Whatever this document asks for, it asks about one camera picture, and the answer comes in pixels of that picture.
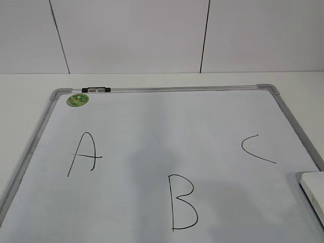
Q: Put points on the white whiteboard eraser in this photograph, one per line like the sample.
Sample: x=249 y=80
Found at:
x=312 y=184

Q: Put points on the round green magnet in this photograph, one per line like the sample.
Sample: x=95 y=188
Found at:
x=77 y=100

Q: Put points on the white board with grey frame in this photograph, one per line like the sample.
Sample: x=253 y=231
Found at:
x=164 y=165

